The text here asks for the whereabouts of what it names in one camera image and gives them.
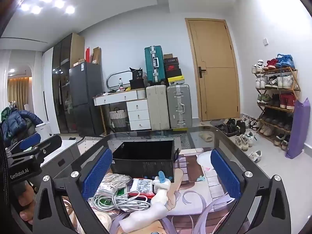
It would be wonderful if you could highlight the dark glass cabinet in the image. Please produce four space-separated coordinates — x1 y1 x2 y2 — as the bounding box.
52 33 85 134

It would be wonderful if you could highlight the white cable bundle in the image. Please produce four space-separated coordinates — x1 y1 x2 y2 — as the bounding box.
93 190 152 211

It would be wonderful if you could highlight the white desk with drawers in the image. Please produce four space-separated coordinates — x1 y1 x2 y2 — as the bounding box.
93 90 152 131

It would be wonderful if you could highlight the white plush toy blue tip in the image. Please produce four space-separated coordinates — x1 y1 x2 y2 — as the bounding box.
118 171 176 232

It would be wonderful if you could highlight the dark grey fridge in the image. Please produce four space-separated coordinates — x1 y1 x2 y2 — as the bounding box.
69 62 106 137

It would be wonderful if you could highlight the cardboard box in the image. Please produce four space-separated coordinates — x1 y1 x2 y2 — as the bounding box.
91 46 102 64

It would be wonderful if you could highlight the beige slipper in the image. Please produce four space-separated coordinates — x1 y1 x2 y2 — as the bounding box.
198 132 214 143

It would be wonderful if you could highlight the wooden door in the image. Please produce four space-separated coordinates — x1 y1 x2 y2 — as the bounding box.
185 18 241 122

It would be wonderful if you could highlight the chrome tube chair frame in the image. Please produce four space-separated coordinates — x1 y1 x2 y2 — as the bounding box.
106 70 132 93

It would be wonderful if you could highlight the scattered pile of shoes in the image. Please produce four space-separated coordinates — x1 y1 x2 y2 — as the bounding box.
216 115 260 152

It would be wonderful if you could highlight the beige curtain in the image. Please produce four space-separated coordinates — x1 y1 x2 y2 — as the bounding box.
7 76 33 103

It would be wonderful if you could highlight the person's left hand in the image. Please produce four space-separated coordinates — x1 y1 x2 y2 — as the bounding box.
17 185 37 226

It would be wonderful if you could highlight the black shoe box red logo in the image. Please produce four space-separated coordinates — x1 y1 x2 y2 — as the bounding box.
164 58 180 72

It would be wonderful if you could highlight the white sneaker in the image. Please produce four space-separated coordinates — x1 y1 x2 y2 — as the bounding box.
248 150 263 163

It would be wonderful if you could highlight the black bag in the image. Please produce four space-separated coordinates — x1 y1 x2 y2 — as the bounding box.
129 67 147 90

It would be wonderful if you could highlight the red white packet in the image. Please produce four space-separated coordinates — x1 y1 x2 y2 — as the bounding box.
128 178 156 199

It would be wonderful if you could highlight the woven basket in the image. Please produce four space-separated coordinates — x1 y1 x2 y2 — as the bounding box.
109 107 130 132

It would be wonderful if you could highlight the bamboo shoe rack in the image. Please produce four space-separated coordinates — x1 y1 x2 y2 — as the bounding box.
252 66 301 149

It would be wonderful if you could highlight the bag of white rope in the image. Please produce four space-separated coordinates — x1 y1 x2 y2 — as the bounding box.
97 173 133 195

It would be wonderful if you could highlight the white kettle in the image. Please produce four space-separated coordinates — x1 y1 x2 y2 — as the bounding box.
35 122 53 137

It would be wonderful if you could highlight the blue puffer jacket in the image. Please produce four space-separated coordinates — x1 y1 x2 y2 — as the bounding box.
1 108 44 147

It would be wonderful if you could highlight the purple bag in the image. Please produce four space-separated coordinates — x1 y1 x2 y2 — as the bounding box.
285 98 311 160

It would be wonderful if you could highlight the ceiling lamp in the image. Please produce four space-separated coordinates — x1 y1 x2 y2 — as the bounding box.
14 0 76 15

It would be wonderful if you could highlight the teal suitcase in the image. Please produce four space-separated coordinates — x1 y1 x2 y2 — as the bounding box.
144 45 167 85

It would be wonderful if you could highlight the beige suitcase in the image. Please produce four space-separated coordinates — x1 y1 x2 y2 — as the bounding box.
146 85 171 130

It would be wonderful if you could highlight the yellow black shoe box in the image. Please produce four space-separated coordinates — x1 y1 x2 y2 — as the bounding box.
166 77 186 85

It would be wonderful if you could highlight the shoe rack with shoes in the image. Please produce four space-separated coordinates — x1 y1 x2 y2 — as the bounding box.
252 54 299 150

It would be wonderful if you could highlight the black storage box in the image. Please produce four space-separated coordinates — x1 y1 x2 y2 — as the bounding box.
111 140 179 183

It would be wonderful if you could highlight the grey low cabinet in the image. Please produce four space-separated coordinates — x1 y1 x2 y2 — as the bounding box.
39 136 81 177

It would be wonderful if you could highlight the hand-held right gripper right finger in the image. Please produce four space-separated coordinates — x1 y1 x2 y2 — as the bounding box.
211 149 292 234

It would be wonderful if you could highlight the silver suitcase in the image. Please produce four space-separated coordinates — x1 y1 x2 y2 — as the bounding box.
166 83 193 129

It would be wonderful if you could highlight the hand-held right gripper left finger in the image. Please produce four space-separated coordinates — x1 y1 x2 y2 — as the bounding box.
32 148 113 234

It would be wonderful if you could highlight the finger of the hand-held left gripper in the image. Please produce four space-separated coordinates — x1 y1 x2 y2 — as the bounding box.
29 135 63 164
5 132 42 157

